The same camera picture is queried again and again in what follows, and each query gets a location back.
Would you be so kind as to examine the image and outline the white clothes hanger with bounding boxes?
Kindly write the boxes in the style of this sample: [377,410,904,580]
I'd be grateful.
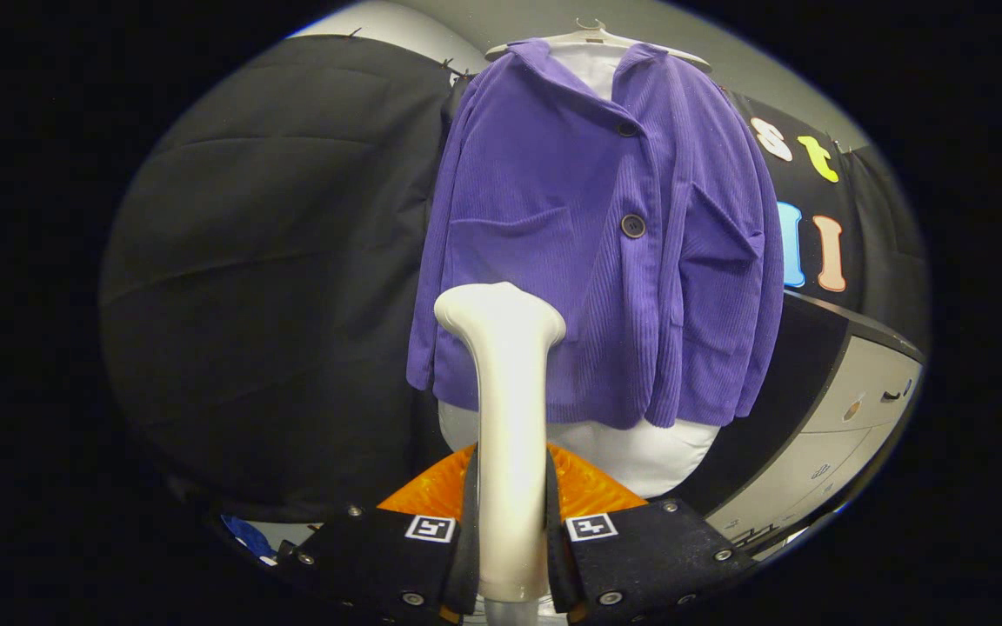
[484,17,712,70]

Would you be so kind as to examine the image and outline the grey cabinet with black top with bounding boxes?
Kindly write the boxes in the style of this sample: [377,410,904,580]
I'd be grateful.
[684,291,926,549]

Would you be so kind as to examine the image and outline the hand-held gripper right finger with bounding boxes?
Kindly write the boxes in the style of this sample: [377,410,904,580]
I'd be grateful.
[544,442,758,626]

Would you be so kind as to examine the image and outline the black quilted curtain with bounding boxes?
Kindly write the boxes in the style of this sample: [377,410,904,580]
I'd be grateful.
[101,35,476,523]
[845,143,930,349]

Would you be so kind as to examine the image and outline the blue object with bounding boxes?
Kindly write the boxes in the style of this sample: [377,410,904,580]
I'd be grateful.
[221,515,277,562]

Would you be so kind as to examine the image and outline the white garment steamer hose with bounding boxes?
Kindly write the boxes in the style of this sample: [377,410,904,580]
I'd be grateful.
[484,598,545,626]

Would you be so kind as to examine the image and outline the white garment steamer head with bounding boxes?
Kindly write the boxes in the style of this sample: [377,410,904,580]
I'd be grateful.
[433,282,568,603]

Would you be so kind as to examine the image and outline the purple corduroy jacket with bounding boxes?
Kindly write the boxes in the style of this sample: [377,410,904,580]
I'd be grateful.
[405,39,786,430]

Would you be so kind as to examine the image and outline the black backdrop cloth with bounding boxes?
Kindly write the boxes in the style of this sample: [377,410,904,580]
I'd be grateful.
[727,87,867,314]

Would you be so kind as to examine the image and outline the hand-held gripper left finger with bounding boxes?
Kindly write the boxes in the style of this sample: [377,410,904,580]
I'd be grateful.
[275,443,480,626]

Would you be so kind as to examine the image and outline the white garment form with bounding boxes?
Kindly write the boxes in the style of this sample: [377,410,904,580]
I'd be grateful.
[438,43,722,498]

